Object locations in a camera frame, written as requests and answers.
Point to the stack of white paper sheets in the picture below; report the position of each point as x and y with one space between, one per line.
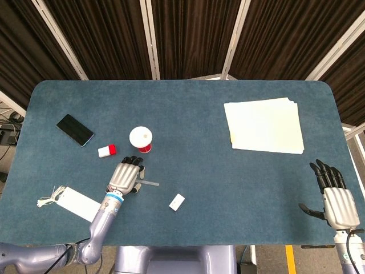
265 125

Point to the blue felt table mat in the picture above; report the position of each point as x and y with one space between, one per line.
199 114

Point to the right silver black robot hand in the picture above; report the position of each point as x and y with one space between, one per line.
340 208

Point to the dark brown curtain panel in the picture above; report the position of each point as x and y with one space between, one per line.
194 37
22 57
350 85
285 37
108 37

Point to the red cup with white lid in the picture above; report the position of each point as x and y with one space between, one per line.
140 137

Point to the small white box red cap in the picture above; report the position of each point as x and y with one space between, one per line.
104 152

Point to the black smartphone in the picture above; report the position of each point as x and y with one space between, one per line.
74 130

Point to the black power adapter box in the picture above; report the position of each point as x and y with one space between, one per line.
248 269

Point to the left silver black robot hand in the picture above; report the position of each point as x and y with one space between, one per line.
124 177

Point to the left lavender robot arm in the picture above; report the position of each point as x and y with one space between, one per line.
99 225

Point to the small white rectangular block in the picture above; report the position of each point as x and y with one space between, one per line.
176 202

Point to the lavender robot torso base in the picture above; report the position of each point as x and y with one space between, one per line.
131 259

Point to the clear plastic strip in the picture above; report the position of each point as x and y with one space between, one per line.
149 183

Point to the white partition frame post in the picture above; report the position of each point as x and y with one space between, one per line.
150 40
236 37
60 40
353 129
338 51
12 105

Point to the right lavender robot arm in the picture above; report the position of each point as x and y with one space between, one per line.
346 257

